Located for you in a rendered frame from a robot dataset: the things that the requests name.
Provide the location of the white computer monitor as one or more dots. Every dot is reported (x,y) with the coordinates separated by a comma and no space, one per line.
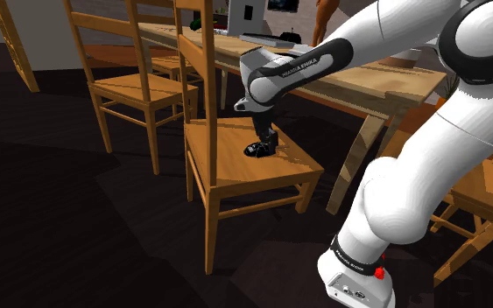
(239,17)

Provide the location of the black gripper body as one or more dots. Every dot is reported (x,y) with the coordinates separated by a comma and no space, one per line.
(264,126)

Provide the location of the leaning wooden frame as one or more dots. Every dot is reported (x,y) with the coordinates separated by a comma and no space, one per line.
(13,47)

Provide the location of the orange standing figure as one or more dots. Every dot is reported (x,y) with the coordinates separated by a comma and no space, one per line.
(323,19)

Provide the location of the potted plant in orange pot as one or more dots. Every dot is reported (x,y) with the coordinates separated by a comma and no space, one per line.
(447,94)

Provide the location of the wooden chair with tall back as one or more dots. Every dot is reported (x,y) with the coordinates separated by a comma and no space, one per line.
(135,87)
(246,158)
(483,192)
(167,64)

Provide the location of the small black speckled object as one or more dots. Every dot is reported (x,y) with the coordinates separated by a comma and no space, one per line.
(254,150)

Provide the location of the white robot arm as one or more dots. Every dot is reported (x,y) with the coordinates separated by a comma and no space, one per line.
(421,170)

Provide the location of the long wooden dining table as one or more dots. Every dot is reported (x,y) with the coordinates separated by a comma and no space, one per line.
(370,83)

